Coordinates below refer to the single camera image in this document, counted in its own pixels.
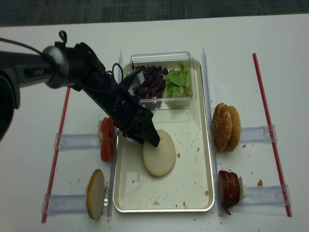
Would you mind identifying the sesame bun top outer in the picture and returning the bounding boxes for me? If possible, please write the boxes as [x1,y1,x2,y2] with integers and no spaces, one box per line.
[212,102,232,151]

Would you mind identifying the left red rail strip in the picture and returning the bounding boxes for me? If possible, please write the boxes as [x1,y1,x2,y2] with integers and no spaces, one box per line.
[41,87,70,224]

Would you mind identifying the bun bottom slice placed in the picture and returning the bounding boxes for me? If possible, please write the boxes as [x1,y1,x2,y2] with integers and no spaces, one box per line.
[142,130,176,177]

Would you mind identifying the sesame bun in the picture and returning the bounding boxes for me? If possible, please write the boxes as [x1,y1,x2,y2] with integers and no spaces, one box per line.
[225,106,241,152]
[212,102,232,151]

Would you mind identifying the clear track behind bottom buns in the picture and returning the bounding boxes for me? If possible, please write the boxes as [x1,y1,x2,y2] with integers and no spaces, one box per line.
[42,194,87,215]

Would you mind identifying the clear track behind buns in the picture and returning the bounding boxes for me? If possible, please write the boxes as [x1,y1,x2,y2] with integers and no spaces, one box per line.
[42,194,87,215]
[239,125,277,144]

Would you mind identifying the tomato slices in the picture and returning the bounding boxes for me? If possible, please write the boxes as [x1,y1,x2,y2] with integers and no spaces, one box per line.
[98,117,114,162]

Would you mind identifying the stacked meat patty slices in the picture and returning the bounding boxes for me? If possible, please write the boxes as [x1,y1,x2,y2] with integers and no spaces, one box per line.
[218,170,240,215]

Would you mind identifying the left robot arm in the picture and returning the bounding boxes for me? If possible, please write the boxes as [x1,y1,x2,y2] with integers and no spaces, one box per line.
[0,42,160,146]

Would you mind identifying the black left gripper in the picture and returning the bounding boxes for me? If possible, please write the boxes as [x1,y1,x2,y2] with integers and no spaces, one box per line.
[65,43,160,147]

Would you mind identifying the green lettuce leaves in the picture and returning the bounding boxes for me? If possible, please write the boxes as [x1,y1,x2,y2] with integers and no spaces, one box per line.
[164,63,191,98]

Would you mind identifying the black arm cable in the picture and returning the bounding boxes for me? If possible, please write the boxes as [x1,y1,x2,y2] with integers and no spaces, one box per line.
[0,30,126,92]

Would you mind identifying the clear plastic salad container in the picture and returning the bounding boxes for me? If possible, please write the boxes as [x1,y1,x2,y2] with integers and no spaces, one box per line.
[127,51,196,110]

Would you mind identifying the white pusher block at meat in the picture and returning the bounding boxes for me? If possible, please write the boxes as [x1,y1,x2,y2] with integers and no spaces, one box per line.
[238,176,247,202]

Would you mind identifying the right red rail strip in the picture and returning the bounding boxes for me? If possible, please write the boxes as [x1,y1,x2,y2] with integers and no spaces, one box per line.
[252,53,292,217]

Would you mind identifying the purple cabbage leaves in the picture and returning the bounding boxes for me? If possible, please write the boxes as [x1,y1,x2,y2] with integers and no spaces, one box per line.
[133,66,169,99]

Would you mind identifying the clear track behind tomato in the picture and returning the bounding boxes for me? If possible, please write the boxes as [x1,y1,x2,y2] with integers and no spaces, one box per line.
[54,133,101,150]

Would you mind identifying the sesame bun top inner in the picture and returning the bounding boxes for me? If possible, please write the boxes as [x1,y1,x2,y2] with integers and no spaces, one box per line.
[225,106,241,152]

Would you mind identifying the red rail strip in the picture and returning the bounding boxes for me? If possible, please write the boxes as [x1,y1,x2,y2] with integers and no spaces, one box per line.
[252,53,292,217]
[41,87,70,224]

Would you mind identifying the cream metal tray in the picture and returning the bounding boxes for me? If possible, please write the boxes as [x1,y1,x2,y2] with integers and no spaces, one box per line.
[113,60,214,213]

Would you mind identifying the clear track behind meat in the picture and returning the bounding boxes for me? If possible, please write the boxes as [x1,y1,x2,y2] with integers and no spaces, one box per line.
[239,186,291,206]

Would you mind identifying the bun bottom slice standing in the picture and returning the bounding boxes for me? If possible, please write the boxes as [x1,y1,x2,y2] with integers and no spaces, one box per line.
[86,169,105,219]

